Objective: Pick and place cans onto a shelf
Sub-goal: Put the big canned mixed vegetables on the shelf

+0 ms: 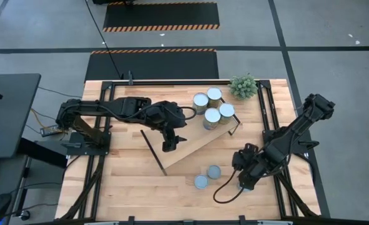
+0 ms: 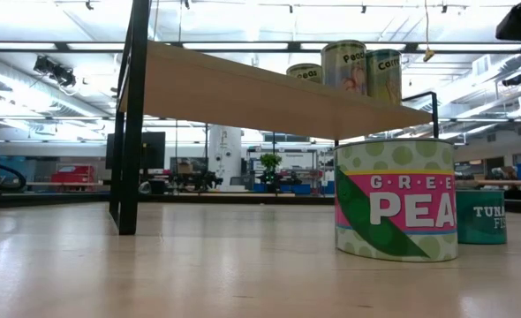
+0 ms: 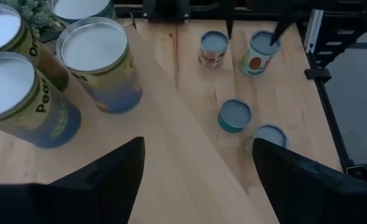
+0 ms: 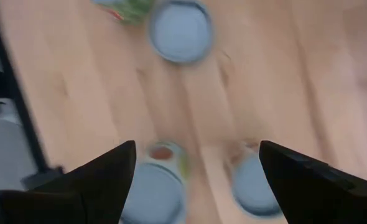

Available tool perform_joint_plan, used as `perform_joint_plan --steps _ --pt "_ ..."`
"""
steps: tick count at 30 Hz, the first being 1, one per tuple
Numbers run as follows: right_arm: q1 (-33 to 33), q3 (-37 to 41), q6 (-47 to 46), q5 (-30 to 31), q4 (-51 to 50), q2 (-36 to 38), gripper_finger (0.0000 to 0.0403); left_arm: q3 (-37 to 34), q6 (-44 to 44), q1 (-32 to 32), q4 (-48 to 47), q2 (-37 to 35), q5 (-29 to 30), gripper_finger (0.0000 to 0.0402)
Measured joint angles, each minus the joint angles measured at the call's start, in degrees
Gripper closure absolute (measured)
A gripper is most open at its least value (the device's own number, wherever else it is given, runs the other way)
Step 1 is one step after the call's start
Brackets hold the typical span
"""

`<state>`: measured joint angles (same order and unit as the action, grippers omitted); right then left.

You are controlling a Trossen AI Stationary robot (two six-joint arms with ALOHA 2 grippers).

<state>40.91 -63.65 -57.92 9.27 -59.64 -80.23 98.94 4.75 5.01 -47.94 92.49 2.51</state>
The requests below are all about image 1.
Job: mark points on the small black electronics box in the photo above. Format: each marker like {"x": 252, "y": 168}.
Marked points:
{"x": 50, "y": 130}

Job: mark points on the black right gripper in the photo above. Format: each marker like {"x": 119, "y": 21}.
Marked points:
{"x": 244, "y": 156}

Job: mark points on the olive green label tin can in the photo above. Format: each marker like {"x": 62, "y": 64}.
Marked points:
{"x": 214, "y": 93}

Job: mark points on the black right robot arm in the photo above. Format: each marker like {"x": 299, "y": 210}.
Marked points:
{"x": 292, "y": 131}

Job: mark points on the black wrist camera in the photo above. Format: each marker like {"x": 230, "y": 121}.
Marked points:
{"x": 246, "y": 182}
{"x": 169, "y": 147}

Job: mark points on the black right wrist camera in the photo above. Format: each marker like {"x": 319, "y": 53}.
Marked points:
{"x": 246, "y": 182}

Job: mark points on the peaches label tin can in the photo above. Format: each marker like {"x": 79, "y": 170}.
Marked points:
{"x": 200, "y": 100}

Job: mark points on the small black caster wheel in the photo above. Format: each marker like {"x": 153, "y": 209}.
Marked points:
{"x": 24, "y": 215}

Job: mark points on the wooden tray with black rim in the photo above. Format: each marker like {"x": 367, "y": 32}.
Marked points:
{"x": 184, "y": 140}

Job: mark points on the short tin can silver lid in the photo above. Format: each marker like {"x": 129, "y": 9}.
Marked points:
{"x": 214, "y": 172}

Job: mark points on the small green succulent plant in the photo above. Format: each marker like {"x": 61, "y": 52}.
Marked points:
{"x": 243, "y": 87}

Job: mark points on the black hazard striped floor mat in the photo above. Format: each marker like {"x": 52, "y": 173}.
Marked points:
{"x": 161, "y": 14}
{"x": 153, "y": 65}

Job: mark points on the blue and yellow tin can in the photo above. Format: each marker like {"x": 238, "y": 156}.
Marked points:
{"x": 212, "y": 115}

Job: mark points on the black aluminium table frame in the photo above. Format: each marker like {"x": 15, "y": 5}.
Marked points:
{"x": 172, "y": 83}

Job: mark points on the green peas label tin can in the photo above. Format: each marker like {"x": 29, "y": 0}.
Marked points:
{"x": 201, "y": 182}

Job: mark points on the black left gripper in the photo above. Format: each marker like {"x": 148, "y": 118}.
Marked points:
{"x": 168, "y": 132}

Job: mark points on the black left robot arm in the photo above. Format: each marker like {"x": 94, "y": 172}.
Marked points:
{"x": 128, "y": 106}

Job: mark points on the black desk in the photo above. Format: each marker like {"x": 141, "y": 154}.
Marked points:
{"x": 9, "y": 115}

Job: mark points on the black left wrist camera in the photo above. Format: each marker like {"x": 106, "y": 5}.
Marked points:
{"x": 169, "y": 147}

